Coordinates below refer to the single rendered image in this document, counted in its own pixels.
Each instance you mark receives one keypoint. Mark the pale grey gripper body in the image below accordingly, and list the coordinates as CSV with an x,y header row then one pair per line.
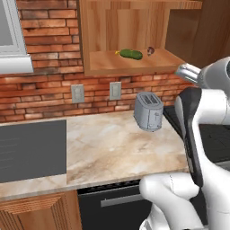
x,y
188,72

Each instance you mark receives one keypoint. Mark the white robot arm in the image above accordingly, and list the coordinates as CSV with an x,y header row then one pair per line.
x,y
209,185

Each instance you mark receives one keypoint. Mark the brown mushroom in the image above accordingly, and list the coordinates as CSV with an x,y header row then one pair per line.
x,y
150,51

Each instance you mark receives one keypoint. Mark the wooden cabinet door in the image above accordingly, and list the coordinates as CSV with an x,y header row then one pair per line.
x,y
206,27

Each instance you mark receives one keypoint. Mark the green cucumber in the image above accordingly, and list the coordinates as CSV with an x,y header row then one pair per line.
x,y
131,54

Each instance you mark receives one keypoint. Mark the grey toaster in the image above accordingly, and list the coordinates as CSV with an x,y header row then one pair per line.
x,y
147,115

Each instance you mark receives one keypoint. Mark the black dishwasher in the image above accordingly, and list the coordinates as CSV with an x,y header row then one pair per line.
x,y
119,217

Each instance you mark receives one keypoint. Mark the dark grey hob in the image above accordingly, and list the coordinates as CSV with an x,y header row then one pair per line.
x,y
31,151

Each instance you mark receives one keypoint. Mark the grey range hood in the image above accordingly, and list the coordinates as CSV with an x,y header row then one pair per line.
x,y
9,33

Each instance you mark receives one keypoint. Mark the wooden base cupboard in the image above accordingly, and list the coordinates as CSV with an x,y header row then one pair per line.
x,y
36,214

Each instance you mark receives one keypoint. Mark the grey wall socket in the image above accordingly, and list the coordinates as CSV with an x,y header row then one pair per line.
x,y
77,93
115,90

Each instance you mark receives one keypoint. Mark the wooden wall cabinet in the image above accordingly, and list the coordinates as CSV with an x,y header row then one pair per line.
x,y
125,27

